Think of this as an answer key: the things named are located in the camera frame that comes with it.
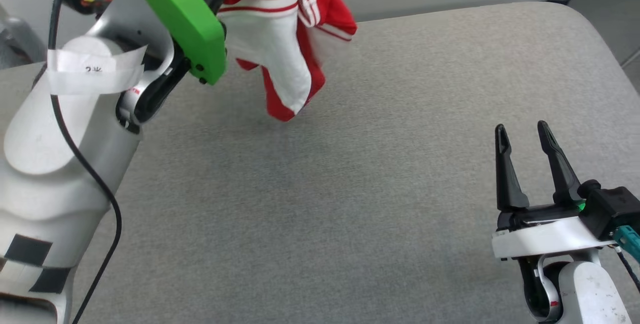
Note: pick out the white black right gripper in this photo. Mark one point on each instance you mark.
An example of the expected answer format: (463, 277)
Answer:
(540, 239)

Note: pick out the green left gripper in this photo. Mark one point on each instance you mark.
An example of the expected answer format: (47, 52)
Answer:
(190, 29)

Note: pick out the red and white garment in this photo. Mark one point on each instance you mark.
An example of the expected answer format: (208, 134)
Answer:
(270, 49)

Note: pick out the white paper label strip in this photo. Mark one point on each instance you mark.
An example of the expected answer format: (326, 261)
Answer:
(90, 72)

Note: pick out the grey fabric padded surface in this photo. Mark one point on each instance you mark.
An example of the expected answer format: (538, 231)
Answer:
(350, 189)

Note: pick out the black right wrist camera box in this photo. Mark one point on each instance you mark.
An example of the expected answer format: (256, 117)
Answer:
(610, 209)

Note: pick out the teal connector on right camera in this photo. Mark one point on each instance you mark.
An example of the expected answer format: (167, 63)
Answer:
(629, 241)

